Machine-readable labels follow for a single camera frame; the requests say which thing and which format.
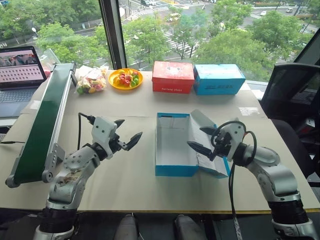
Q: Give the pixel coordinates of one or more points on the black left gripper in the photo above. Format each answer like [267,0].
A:
[117,144]

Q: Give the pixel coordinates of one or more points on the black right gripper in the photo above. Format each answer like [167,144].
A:
[222,145]

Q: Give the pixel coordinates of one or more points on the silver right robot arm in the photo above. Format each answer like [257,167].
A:
[277,175]

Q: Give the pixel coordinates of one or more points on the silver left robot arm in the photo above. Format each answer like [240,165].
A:
[72,172]

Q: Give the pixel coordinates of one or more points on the blue shoe box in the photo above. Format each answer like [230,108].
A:
[217,77]
[175,145]

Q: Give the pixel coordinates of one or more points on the red shoe box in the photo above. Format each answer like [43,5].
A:
[172,75]

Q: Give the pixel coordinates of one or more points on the green conveyor belt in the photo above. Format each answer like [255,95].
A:
[42,125]

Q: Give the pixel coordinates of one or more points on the yellow plate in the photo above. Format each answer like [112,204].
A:
[113,85]

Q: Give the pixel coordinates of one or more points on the red toy fruit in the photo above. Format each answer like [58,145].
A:
[122,80]

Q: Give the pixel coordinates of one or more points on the clear tape strip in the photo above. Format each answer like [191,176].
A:
[248,111]

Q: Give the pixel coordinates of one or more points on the green toy fruit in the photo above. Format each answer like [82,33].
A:
[135,80]

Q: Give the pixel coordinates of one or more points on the orange toy fruit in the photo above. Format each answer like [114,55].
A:
[116,80]

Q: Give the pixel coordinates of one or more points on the pink toy fruit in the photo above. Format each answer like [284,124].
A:
[127,77]

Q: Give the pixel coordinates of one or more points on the clear bag of toy fruit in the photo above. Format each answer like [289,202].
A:
[91,81]

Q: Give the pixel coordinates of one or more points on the black office chair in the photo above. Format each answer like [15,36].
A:
[292,100]

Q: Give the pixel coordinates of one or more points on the grey laptop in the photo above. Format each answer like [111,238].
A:
[17,72]

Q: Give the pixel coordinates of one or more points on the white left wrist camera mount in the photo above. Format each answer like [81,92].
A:
[102,130]

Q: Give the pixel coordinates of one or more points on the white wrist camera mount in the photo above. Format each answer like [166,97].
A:
[102,130]
[236,136]

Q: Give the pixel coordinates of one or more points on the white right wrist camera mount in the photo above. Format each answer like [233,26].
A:
[236,136]

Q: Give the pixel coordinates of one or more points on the black window post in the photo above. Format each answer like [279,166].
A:
[112,32]

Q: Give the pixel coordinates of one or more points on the black slanted window frame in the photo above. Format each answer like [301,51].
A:
[308,47]

